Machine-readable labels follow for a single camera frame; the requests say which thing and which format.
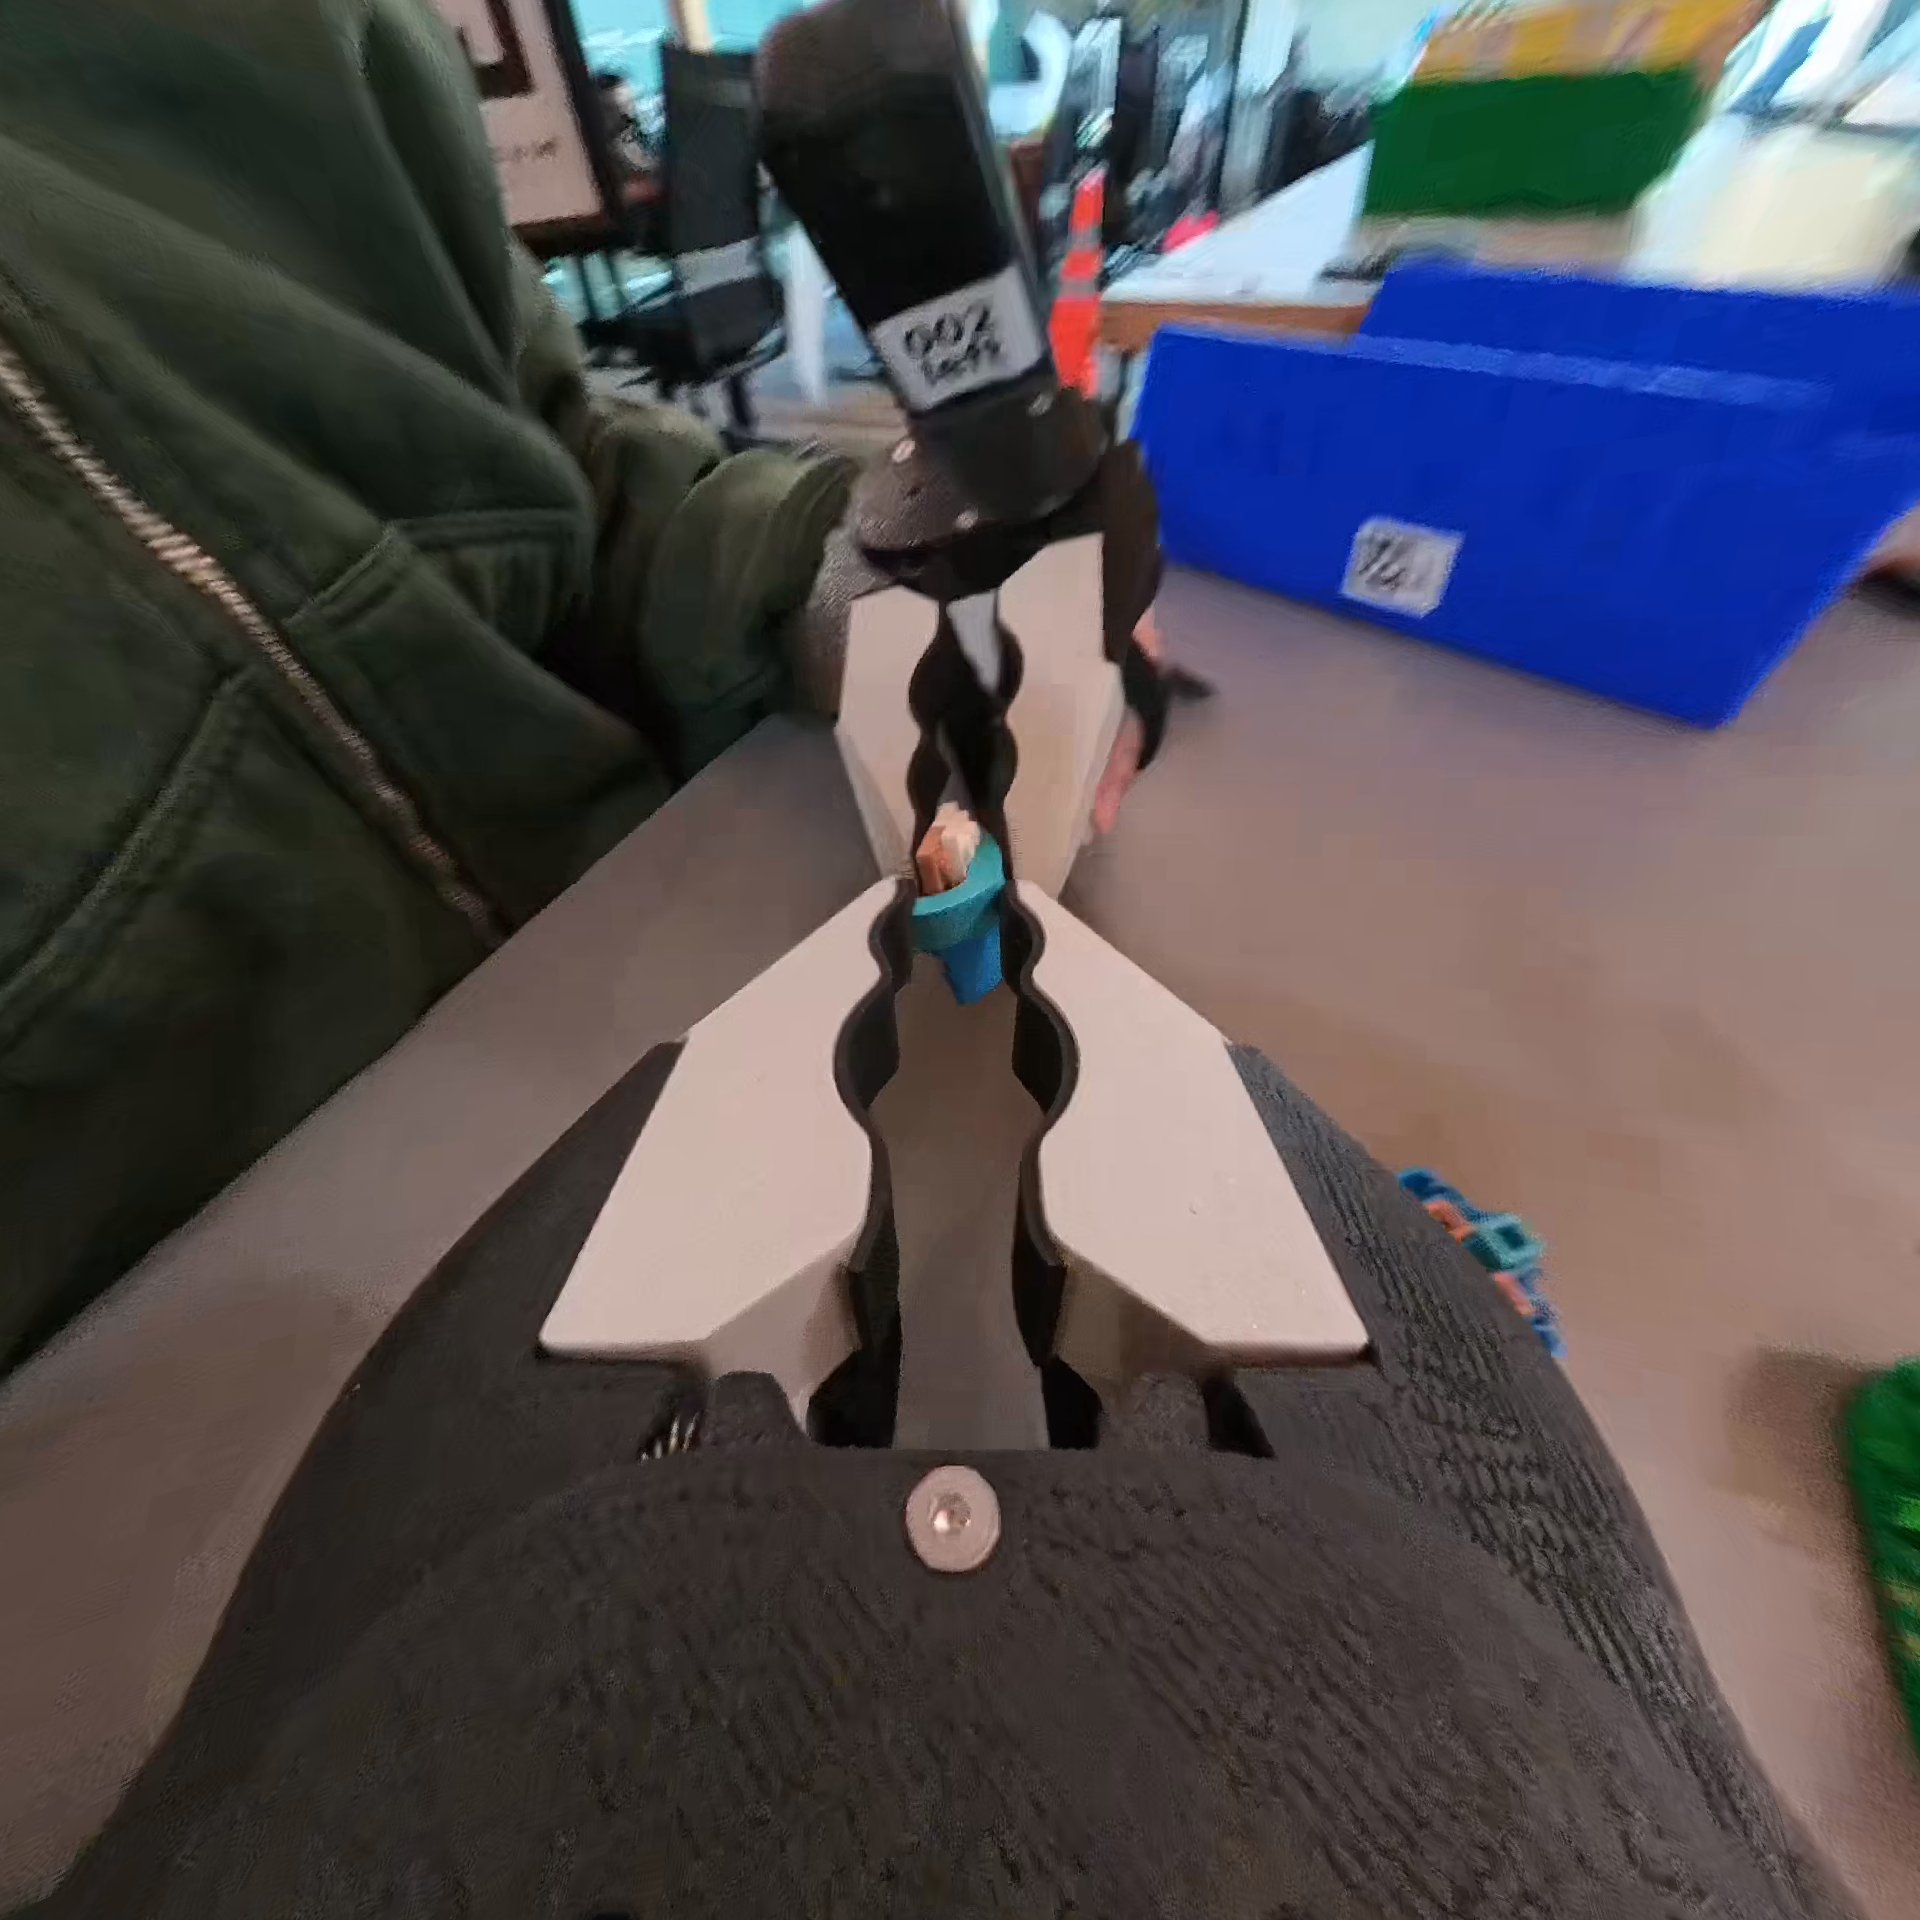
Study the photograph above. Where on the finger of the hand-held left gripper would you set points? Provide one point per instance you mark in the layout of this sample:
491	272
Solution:
1073	691
877	705

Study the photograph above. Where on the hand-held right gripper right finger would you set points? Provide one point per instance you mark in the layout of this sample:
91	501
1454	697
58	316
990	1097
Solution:
1184	1200

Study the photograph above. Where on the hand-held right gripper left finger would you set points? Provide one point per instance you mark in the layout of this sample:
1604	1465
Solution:
720	1185

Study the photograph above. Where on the brown lego piece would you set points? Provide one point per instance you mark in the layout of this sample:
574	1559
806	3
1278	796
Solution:
944	852

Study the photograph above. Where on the blue lego piece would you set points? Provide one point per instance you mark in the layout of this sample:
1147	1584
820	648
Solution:
961	921

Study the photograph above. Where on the multicoloured lego assembly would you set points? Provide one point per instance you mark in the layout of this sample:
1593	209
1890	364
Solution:
1492	1243

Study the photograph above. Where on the green lego baseplate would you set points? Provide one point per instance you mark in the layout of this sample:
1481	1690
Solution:
1893	1516

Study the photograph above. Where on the person's left hand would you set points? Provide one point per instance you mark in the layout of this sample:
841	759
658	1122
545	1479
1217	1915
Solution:
1142	720

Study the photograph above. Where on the orange traffic cone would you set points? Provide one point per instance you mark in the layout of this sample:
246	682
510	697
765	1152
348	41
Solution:
1076	283

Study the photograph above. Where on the black office chair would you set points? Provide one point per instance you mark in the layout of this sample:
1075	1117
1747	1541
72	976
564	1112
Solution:
704	253

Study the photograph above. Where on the framed sign board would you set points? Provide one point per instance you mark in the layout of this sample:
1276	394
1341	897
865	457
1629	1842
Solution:
533	119

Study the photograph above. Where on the green box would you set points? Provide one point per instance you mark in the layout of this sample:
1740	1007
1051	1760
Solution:
1529	141

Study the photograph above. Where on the green zip jacket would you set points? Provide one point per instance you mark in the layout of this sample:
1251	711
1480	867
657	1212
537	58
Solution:
225	524

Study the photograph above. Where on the large blue plastic bin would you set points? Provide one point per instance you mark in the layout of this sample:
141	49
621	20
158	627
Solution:
1650	323

